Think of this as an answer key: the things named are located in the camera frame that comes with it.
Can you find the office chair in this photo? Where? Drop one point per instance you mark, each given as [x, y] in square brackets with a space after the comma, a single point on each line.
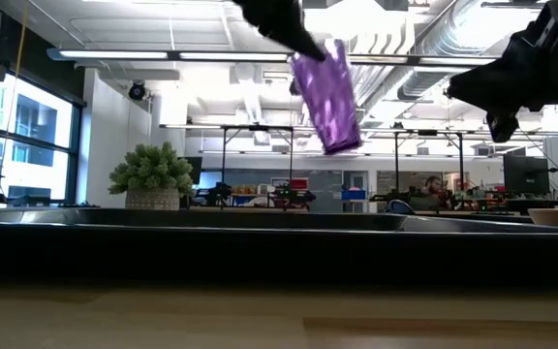
[399, 207]

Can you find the black serving tray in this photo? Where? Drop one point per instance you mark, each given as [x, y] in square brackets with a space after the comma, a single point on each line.
[259, 252]

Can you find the black computer monitor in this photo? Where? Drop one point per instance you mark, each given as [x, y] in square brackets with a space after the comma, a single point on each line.
[526, 174]

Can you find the silver ventilation duct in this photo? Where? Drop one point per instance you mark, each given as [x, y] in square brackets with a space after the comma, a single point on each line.
[453, 34]

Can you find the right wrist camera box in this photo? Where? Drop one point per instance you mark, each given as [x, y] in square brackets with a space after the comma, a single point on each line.
[502, 127]

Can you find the long LED light bar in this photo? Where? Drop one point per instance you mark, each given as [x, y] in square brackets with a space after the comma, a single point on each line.
[114, 54]

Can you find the blue box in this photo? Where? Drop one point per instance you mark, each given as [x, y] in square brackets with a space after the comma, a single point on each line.
[354, 194]

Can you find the background black robot arm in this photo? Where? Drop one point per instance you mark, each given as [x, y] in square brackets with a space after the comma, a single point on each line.
[219, 194]
[288, 196]

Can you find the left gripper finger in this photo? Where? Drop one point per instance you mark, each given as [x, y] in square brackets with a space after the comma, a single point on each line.
[279, 19]

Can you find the black ceiling rail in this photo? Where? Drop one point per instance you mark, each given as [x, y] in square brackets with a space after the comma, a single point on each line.
[511, 4]

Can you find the large office window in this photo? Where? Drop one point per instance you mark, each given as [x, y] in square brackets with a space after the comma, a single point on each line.
[37, 121]

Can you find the red sign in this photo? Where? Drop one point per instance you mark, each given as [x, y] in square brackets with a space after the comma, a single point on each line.
[298, 183]

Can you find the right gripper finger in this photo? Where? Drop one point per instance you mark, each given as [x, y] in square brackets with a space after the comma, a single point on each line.
[482, 92]

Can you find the black ceiling dome camera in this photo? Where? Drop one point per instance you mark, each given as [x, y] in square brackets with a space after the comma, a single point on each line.
[293, 88]
[137, 91]

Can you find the person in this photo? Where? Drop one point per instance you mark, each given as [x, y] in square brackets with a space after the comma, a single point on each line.
[433, 186]

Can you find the black background rig frame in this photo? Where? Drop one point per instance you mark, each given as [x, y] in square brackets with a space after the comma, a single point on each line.
[224, 155]
[461, 160]

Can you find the green artificial plant in pot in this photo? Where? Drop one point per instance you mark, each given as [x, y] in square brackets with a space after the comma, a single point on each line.
[150, 169]

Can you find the purple faceted plastic cup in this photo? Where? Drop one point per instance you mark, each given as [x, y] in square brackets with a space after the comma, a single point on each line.
[330, 106]

